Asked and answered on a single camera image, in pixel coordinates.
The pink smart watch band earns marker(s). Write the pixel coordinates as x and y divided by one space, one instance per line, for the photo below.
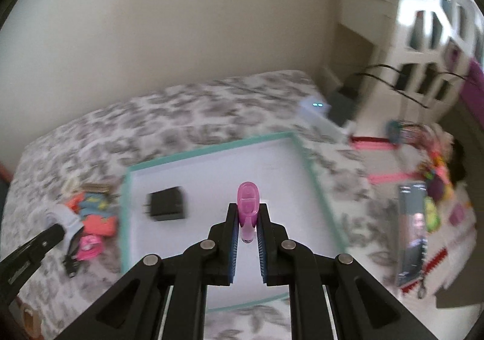
90 247

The white plastic socket frame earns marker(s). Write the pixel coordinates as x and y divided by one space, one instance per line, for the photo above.
70 186

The person left hand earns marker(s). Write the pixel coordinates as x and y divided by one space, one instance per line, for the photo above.
31 322

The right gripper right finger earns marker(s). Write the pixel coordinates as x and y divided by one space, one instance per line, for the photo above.
330 298

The orange plastic clip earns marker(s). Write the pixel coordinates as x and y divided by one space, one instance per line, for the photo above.
74 201

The blue case yellow insert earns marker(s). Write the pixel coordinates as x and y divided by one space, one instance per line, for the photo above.
94 204

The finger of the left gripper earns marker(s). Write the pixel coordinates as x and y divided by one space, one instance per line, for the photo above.
17 268

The black adapter on shelf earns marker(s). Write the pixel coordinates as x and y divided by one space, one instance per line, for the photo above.
343 104

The colourful toy pile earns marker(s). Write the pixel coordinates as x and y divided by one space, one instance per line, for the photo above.
419 153

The purple pink usb stick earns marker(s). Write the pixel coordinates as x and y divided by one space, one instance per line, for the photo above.
248 201

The black power adapter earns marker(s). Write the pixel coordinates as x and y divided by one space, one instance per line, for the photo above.
166 204

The white charger with cable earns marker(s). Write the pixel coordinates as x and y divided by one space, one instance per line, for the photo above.
69 221

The white shelf unit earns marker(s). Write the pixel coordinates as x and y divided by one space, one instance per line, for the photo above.
407 59

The pink blue case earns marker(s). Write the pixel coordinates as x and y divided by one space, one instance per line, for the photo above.
101 226

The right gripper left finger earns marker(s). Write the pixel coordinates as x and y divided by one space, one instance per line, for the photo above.
163 298

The floral grey white blanket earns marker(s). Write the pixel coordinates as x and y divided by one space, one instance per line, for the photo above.
99 146

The teal white tray box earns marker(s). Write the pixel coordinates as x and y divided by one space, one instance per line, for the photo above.
209 179

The greek key pattern lighter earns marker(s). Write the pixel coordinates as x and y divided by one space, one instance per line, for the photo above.
103 188

